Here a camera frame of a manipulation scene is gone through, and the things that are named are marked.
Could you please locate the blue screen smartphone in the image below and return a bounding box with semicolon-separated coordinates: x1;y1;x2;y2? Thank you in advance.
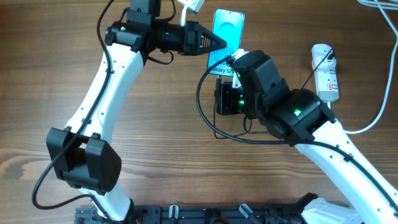
208;8;245;68

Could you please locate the black charging cable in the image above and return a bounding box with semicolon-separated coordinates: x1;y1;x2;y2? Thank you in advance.
213;48;336;140

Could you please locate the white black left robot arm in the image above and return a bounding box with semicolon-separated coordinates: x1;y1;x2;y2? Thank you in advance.
46;0;226;223

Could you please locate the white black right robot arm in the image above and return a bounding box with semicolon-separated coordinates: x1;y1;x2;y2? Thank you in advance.
220;49;397;223

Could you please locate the white charger adapter plug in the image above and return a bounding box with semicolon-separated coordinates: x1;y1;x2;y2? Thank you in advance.
312;52;336;70

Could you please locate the white power strip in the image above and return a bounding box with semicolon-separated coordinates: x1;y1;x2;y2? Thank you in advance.
312;44;340;104

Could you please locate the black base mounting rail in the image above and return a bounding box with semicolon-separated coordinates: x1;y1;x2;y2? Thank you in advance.
74;203;351;224

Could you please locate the white power strip cord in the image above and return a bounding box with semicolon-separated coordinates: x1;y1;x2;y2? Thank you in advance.
326;0;398;135

